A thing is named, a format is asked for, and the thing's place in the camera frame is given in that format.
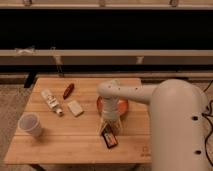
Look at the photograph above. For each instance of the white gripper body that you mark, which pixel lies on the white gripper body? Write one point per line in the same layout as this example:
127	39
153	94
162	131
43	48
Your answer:
110	109

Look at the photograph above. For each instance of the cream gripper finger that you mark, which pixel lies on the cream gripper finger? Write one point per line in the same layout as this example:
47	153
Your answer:
118	127
102	126

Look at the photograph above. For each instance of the black and orange eraser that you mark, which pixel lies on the black and orange eraser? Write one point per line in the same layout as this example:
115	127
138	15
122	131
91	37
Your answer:
109	137

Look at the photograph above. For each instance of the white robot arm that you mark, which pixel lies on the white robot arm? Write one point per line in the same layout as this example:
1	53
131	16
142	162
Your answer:
175	108

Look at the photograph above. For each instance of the orange plate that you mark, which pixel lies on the orange plate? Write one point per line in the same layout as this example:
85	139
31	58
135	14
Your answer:
123	106

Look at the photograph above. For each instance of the wooden table board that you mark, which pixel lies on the wooden table board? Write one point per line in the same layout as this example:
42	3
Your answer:
69	139

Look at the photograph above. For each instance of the white tube bottle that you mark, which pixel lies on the white tube bottle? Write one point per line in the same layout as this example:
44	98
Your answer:
52	102

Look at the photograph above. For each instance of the white plastic cup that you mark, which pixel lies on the white plastic cup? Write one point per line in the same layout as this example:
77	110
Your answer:
30	124

